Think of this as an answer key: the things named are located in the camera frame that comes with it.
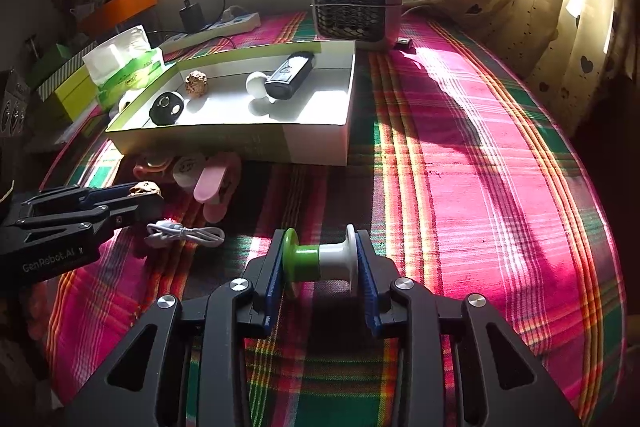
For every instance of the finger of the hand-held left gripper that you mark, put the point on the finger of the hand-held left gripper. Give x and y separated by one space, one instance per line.
135 209
112 194

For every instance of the white power strip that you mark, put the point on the white power strip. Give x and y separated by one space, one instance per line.
242 23

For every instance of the pink plaid tablecloth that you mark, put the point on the pink plaid tablecloth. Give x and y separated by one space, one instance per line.
475 157

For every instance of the pink bar clip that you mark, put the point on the pink bar clip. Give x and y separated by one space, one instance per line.
212 189

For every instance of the orange box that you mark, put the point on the orange box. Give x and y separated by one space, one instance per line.
120 9

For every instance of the cream heart print curtain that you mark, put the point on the cream heart print curtain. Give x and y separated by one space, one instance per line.
550 7

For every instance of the white plug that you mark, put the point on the white plug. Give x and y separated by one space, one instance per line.
231 13

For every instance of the white tape roll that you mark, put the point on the white tape roll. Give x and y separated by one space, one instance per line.
187 169

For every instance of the black round gadget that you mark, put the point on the black round gadget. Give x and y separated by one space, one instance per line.
167 107

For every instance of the pitted light walnut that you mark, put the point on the pitted light walnut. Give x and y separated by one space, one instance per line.
196 84

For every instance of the black charger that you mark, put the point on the black charger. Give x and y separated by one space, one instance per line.
192 16

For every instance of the yellow-green box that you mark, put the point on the yellow-green box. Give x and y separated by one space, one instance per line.
75 99

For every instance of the black printed carton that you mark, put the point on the black printed carton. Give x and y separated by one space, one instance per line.
12 107

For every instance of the green and white cardboard box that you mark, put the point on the green and white cardboard box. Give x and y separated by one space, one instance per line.
300 107

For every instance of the black remote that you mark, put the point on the black remote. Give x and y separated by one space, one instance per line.
290 74

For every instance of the green and white spool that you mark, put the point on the green and white spool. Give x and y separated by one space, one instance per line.
320 262

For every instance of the dark green box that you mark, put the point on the dark green box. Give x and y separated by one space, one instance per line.
50 62

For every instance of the dark wrinkled walnut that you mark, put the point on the dark wrinkled walnut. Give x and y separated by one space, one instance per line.
145 189

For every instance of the striped box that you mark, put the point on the striped box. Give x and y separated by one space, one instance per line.
62 79

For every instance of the white round knob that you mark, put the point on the white round knob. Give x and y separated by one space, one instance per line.
257 84

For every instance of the green tissue pack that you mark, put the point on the green tissue pack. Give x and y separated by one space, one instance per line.
125 67

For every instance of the crumpled white tissue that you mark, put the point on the crumpled white tissue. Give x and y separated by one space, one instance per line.
127 101

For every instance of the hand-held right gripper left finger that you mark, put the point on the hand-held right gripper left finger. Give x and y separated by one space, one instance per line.
274 277

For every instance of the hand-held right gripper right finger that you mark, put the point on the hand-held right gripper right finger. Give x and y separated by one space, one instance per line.
367 282

